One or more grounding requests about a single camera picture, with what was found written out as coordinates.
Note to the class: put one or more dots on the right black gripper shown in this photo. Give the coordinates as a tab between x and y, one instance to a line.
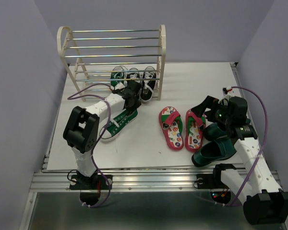
209	103

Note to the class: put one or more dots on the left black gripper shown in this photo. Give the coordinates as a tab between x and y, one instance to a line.
137	104

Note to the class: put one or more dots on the pink flip-flop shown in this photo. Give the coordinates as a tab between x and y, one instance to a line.
171	124
194	131

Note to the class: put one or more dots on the cream shoe rack chrome bars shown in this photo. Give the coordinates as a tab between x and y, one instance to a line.
89	56

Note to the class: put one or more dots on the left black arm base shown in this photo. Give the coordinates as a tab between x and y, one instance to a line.
94	190

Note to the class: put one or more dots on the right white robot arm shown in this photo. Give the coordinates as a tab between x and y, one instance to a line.
263	199

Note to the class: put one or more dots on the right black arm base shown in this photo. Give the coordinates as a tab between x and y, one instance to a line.
219	192

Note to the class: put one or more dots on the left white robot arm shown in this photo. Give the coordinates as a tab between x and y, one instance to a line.
86	126

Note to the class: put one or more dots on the teal velvet shoe far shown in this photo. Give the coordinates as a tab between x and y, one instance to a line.
216	130

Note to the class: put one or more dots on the teal velvet shoe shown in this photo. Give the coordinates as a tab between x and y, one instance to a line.
216	130
217	150

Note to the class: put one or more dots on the teal velvet shoe near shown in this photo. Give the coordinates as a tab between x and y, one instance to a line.
217	150

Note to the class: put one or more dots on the black sneaker left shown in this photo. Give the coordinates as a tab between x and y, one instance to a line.
133	75

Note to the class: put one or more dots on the black sneaker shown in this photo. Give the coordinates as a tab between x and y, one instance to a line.
133	75
148	84

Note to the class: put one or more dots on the black sneaker right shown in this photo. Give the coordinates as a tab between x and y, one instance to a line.
148	84

